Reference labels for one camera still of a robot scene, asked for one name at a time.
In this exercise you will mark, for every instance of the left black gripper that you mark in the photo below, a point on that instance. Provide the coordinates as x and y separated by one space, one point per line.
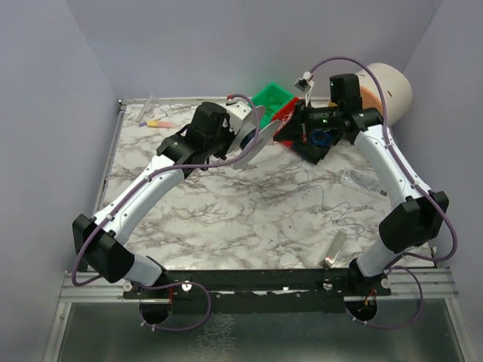
234 137

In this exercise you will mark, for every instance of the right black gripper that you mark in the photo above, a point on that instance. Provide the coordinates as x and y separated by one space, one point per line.
299 123

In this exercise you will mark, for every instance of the black plastic bin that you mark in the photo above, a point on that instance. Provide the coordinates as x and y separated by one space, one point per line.
317 146

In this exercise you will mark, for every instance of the grey plastic cable spool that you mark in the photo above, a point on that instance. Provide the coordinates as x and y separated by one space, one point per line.
245 139

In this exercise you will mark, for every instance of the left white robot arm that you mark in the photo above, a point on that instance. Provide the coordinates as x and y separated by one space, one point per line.
100 239

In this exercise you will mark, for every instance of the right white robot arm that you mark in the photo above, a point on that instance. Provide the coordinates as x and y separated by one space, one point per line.
417 211

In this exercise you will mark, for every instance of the red plastic bin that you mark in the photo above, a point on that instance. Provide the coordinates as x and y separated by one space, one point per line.
284 114

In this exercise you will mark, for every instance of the green plastic bin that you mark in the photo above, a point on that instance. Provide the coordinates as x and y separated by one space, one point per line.
273 97

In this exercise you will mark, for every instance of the pink yellow marker pen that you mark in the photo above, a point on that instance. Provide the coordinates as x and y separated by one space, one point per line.
158 124

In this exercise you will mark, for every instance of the clear plastic tube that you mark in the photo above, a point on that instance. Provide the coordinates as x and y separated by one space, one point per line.
145 108

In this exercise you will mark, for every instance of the clear protractor packet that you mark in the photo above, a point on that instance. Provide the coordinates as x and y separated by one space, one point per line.
363 182

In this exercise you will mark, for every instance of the large beige cylinder drum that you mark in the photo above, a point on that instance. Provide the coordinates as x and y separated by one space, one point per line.
396 89

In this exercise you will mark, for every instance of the small grey staples box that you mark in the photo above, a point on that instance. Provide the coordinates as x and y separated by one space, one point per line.
333 250

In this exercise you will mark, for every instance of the black mounting base bar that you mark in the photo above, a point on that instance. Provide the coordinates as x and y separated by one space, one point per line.
260 291

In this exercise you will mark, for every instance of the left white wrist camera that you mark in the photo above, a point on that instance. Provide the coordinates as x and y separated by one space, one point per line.
240 113

